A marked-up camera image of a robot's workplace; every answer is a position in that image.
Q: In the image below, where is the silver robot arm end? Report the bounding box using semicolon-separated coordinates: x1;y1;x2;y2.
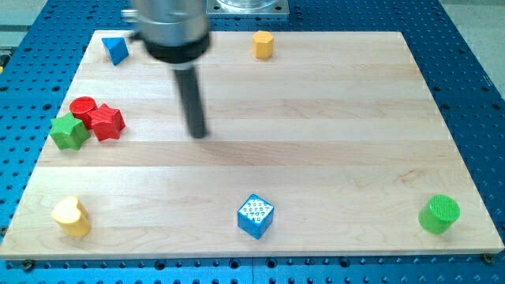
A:
121;0;210;71

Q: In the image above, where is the wooden board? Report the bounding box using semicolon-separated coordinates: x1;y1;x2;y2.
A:
1;30;503;260

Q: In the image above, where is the blue cube block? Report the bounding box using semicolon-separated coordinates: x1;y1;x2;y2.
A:
237;194;275;240

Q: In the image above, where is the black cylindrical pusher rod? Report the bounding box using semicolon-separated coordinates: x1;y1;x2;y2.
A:
174;66;208;139

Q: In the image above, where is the yellow hexagon block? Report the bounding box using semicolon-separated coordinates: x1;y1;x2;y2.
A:
252;31;274;59

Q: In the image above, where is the red star block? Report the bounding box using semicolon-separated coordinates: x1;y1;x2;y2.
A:
89;103;125;141

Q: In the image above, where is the blue triangle block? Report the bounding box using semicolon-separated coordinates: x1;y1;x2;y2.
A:
102;37;129;65

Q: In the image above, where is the red cylinder block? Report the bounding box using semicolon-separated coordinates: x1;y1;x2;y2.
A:
69;96;97;129

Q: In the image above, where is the green star block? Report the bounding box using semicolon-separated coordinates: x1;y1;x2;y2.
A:
50;112;90;151

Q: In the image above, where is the yellow heart block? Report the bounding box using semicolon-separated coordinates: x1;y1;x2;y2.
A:
50;196;91;237

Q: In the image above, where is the green cylinder block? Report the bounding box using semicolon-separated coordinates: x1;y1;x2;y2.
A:
418;195;461;234

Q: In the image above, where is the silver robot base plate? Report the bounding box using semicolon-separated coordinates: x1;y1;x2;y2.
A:
205;0;290;19

